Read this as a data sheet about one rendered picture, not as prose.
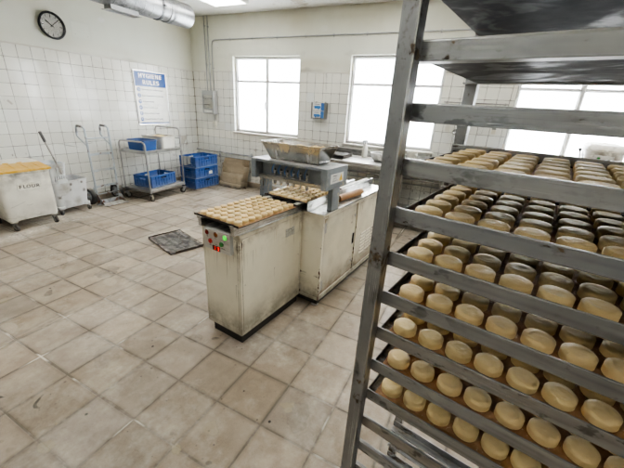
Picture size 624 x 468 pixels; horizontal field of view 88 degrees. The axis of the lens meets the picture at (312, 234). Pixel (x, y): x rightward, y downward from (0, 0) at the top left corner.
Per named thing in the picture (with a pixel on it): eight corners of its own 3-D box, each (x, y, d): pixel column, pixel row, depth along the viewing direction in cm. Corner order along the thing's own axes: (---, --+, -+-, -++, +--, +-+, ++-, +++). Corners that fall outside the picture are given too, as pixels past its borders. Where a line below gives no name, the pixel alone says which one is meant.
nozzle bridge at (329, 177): (275, 190, 300) (276, 153, 288) (344, 205, 265) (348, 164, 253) (251, 197, 274) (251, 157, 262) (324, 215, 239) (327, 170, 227)
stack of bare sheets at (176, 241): (204, 245, 376) (204, 243, 375) (171, 255, 349) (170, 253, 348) (180, 231, 414) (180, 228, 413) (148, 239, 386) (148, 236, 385)
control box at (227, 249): (208, 244, 213) (206, 225, 208) (234, 254, 202) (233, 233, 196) (203, 246, 210) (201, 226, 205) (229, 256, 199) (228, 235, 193)
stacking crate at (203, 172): (203, 172, 666) (202, 162, 658) (218, 175, 650) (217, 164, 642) (180, 176, 616) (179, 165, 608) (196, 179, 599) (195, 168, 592)
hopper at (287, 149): (281, 154, 282) (282, 138, 277) (338, 163, 255) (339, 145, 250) (260, 158, 259) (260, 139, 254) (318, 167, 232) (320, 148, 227)
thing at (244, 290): (268, 289, 297) (269, 194, 264) (299, 302, 280) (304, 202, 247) (208, 328, 241) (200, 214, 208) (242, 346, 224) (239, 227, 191)
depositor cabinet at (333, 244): (321, 241, 406) (326, 175, 375) (374, 257, 372) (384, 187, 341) (253, 282, 305) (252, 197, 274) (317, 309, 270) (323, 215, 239)
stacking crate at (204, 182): (204, 181, 673) (204, 172, 666) (219, 184, 656) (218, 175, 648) (181, 186, 624) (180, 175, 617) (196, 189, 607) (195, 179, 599)
